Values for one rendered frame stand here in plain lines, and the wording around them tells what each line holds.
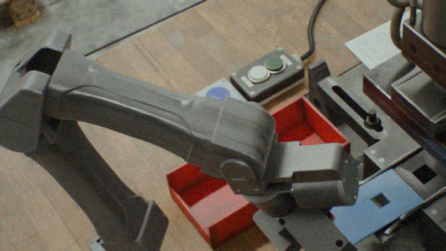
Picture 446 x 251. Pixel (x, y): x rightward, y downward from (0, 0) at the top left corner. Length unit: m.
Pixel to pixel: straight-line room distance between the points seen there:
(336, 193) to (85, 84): 0.29
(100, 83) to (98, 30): 2.05
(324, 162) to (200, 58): 0.63
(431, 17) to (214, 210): 0.50
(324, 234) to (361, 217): 0.20
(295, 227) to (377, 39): 0.60
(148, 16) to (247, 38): 1.45
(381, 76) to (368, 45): 0.38
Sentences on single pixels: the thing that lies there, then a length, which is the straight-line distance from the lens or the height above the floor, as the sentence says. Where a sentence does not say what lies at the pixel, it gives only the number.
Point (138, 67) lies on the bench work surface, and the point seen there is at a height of 0.90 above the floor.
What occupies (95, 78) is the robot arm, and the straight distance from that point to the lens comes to 0.94.
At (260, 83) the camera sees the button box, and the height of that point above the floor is 0.93.
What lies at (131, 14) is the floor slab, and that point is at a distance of 3.01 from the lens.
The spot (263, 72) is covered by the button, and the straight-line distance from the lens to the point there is 1.45.
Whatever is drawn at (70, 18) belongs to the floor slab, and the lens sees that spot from 3.06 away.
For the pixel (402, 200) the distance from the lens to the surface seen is 1.22.
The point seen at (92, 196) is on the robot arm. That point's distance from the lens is 1.08.
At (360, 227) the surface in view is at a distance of 1.19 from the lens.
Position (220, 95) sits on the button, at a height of 0.94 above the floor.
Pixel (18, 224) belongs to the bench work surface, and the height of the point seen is 0.90.
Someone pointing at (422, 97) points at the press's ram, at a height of 1.18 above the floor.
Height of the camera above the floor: 1.99
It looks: 49 degrees down
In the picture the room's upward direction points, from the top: 8 degrees counter-clockwise
